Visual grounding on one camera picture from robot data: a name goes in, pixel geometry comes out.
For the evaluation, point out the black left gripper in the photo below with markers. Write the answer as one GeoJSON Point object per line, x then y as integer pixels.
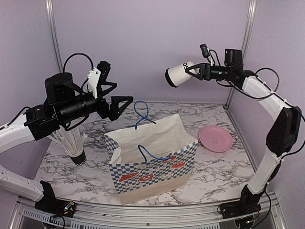
{"type": "Point", "coordinates": [113, 112]}

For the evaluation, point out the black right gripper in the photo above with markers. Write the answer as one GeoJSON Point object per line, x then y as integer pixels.
{"type": "Point", "coordinates": [204, 71]}

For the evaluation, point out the white paper coffee cup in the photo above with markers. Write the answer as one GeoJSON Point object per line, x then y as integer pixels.
{"type": "Point", "coordinates": [178, 74]}

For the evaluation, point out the blue checkered paper bag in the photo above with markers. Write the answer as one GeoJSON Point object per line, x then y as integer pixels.
{"type": "Point", "coordinates": [150, 159]}

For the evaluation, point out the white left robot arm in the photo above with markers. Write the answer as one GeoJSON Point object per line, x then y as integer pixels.
{"type": "Point", "coordinates": [66, 106]}

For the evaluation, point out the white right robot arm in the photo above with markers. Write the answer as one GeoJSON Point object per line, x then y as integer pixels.
{"type": "Point", "coordinates": [285, 118]}

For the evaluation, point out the bundle of wrapped straws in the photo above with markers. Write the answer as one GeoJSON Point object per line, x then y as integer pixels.
{"type": "Point", "coordinates": [71, 141]}

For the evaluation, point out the pink round plate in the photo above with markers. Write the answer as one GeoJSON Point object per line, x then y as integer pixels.
{"type": "Point", "coordinates": [215, 138]}

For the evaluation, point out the black cup holding straws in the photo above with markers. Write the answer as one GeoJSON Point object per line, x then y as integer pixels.
{"type": "Point", "coordinates": [80, 159]}

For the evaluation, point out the aluminium frame post left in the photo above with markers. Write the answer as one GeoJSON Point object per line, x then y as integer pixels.
{"type": "Point", "coordinates": [53, 34]}

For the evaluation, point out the aluminium front rail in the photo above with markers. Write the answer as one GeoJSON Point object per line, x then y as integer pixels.
{"type": "Point", "coordinates": [106, 216]}

